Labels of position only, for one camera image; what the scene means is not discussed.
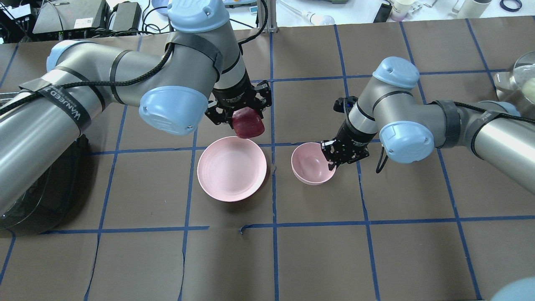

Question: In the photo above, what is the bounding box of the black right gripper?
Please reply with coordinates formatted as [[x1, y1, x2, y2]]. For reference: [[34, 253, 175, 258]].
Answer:
[[320, 125, 371, 171]]

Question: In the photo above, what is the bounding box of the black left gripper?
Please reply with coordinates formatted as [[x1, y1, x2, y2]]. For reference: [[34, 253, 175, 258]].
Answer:
[[205, 79, 273, 127]]

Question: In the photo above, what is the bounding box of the red apple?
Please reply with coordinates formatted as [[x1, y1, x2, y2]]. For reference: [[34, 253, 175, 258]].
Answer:
[[232, 107, 265, 139]]

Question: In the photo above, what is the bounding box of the pink bowl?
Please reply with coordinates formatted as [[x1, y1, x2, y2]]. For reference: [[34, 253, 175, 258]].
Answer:
[[291, 142, 336, 186]]

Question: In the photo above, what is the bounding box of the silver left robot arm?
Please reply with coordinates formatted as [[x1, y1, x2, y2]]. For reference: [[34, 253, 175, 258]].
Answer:
[[0, 0, 272, 214]]

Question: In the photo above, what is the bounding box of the pink plate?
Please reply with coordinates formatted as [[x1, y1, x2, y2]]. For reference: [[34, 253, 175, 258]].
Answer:
[[197, 136, 268, 202]]

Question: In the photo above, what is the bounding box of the black power adapter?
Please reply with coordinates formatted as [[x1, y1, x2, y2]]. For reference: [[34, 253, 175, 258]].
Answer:
[[110, 1, 141, 32]]

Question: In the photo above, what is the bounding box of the white paper cup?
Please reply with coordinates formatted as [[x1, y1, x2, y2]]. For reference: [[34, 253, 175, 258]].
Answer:
[[390, 0, 416, 22]]

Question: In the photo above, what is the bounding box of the black computer box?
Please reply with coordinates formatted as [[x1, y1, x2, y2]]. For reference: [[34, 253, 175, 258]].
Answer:
[[33, 0, 110, 35]]

